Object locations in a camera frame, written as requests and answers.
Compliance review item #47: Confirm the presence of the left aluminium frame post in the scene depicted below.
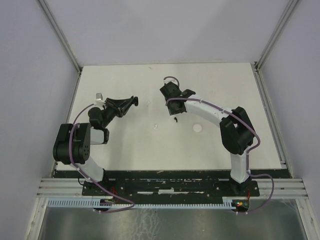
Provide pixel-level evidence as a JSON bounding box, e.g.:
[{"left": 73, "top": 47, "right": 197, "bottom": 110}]
[{"left": 36, "top": 0, "right": 82, "bottom": 74}]

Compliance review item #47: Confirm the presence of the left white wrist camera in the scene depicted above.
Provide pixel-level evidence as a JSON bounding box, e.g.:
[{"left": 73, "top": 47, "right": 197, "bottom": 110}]
[{"left": 95, "top": 92, "right": 105, "bottom": 106}]

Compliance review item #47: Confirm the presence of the white slotted cable duct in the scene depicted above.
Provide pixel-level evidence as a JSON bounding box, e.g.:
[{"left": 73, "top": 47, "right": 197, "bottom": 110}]
[{"left": 47, "top": 197, "right": 236, "bottom": 210}]

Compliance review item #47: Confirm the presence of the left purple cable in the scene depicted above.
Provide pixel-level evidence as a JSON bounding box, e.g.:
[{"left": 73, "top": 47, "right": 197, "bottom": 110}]
[{"left": 69, "top": 103, "right": 136, "bottom": 215}]

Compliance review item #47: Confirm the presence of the white round charging case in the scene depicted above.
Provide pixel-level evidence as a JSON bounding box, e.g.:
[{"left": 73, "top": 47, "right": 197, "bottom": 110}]
[{"left": 192, "top": 123, "right": 203, "bottom": 133}]

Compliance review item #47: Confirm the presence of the right controller board with LEDs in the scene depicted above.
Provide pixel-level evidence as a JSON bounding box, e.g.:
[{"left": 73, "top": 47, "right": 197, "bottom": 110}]
[{"left": 235, "top": 200, "right": 250, "bottom": 212}]

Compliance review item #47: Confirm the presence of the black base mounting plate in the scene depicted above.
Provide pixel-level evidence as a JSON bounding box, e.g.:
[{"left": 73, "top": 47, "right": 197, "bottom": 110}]
[{"left": 82, "top": 170, "right": 260, "bottom": 204}]

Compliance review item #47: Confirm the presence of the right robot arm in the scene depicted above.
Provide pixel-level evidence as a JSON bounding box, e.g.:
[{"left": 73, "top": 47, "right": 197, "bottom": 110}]
[{"left": 160, "top": 82, "right": 261, "bottom": 196}]

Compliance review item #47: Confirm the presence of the right aluminium frame post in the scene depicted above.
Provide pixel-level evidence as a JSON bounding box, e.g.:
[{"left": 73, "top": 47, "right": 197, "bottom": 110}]
[{"left": 254, "top": 0, "right": 301, "bottom": 72}]

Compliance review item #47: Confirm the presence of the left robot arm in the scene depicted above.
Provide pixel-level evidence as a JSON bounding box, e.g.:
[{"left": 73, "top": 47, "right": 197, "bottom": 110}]
[{"left": 52, "top": 93, "right": 139, "bottom": 195}]

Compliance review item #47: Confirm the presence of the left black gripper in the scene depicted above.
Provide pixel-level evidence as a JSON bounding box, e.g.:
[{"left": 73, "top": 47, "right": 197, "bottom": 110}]
[{"left": 101, "top": 97, "right": 134, "bottom": 128}]

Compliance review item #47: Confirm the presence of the aluminium front rail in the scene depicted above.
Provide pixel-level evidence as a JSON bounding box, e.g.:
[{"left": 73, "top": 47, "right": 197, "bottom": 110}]
[{"left": 36, "top": 178, "right": 308, "bottom": 200}]

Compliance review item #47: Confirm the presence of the black round charging case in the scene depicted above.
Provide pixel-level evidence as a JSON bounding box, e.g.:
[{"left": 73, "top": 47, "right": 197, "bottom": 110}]
[{"left": 133, "top": 96, "right": 139, "bottom": 107}]

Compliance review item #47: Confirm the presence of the aluminium frame post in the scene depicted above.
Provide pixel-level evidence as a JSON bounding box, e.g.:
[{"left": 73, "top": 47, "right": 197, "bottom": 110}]
[
  {"left": 36, "top": 0, "right": 82, "bottom": 74},
  {"left": 254, "top": 0, "right": 301, "bottom": 72}
]

